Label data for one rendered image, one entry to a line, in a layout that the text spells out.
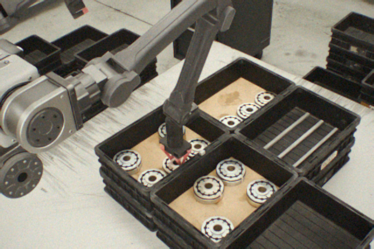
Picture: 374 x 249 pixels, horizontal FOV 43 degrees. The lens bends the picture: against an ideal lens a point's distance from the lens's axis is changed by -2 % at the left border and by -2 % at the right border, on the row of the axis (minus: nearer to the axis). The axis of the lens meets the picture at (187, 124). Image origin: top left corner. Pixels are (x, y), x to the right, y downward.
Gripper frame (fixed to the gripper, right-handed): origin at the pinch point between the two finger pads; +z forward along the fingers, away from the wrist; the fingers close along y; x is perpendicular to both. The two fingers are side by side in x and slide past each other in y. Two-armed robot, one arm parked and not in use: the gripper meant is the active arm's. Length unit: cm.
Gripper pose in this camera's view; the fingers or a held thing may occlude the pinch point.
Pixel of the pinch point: (176, 161)
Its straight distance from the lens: 170.3
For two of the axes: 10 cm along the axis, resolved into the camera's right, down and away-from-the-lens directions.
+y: -7.1, -4.5, 5.4
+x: -7.0, 4.9, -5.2
